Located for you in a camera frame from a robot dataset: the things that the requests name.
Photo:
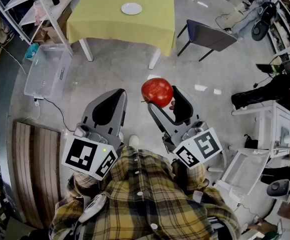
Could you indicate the clear plastic storage bin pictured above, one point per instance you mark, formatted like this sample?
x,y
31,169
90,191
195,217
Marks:
x,y
47,71

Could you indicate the red apple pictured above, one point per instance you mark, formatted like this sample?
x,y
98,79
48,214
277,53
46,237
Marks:
x,y
157,91

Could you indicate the brown cardboard box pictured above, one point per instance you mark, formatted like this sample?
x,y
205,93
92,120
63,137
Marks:
x,y
52,32

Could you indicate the blue grey chair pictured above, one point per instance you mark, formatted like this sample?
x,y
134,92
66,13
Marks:
x,y
209,36

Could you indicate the white power strip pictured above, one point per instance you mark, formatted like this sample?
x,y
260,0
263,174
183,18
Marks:
x,y
38,101

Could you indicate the table with green tablecloth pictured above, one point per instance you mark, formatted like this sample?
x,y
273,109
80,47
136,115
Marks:
x,y
104,21

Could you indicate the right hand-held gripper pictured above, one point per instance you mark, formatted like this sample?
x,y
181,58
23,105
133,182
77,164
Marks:
x,y
204,144

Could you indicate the white round plate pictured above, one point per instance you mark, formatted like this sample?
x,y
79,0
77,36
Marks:
x,y
131,8

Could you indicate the black bag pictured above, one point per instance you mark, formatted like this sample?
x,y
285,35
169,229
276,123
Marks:
x,y
250,142

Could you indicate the pink soft bundle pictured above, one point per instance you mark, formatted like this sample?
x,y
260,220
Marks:
x,y
39,12

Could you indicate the person's right forearm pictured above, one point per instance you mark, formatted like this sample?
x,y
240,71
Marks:
x,y
192,176

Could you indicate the white cart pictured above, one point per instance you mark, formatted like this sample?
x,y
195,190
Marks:
x,y
279,124

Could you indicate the person's yellow plaid shirt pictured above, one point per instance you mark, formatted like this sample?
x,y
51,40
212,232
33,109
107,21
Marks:
x,y
147,196

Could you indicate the white harness tab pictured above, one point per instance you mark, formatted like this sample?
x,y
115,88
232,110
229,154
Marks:
x,y
197,196

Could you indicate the teal plastic bag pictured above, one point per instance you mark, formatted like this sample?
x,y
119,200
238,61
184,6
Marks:
x,y
31,52

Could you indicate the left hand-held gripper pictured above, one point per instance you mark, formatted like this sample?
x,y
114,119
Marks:
x,y
81,154

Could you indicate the brown wooden slatted panel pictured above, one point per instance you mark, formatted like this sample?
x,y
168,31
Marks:
x,y
35,171

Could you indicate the person's left forearm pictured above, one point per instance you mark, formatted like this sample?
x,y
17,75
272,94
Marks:
x,y
82,186

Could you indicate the white chest harness device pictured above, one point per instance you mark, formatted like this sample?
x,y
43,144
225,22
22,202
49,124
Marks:
x,y
92,209

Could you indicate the black round wheeled device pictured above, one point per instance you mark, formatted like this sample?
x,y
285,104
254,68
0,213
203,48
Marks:
x,y
259,30

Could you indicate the white metal shelf rack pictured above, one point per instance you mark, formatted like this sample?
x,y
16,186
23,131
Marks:
x,y
50,14

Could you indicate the person's white shoe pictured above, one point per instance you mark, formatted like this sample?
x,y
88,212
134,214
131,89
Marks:
x,y
121,137
134,141

